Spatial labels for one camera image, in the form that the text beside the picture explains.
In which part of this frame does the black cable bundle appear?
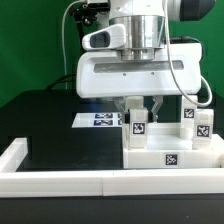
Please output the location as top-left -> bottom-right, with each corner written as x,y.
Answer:
45,73 -> 78,91

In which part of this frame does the white cable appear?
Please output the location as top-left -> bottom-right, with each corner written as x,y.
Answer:
61,0 -> 88,90

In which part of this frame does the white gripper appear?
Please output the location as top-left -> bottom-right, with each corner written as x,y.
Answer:
76,24 -> 202,124

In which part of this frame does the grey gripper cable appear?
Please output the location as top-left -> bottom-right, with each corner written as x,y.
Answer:
161,0 -> 214,108

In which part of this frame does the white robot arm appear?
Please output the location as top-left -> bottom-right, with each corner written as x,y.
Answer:
76,0 -> 215,124

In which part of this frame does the white U-shaped obstacle fence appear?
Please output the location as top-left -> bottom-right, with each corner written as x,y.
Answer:
0,138 -> 224,198

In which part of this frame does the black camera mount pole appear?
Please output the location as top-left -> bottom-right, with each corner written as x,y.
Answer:
69,0 -> 110,39

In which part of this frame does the white fiducial marker sheet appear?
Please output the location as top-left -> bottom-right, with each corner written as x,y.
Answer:
72,112 -> 122,128

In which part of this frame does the white square table top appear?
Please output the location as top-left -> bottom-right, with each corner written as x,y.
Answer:
122,123 -> 224,169

